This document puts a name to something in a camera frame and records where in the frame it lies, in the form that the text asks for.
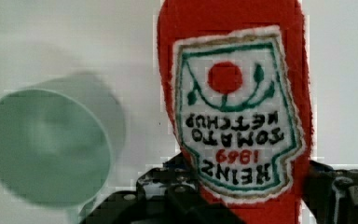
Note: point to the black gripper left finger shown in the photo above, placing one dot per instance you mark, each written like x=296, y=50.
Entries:
x=168, y=194

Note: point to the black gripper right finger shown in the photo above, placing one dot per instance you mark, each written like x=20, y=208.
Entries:
x=331, y=195

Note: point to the red plush ketchup bottle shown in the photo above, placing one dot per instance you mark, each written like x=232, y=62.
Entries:
x=236, y=87

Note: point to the green mug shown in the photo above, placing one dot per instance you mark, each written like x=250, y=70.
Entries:
x=59, y=141

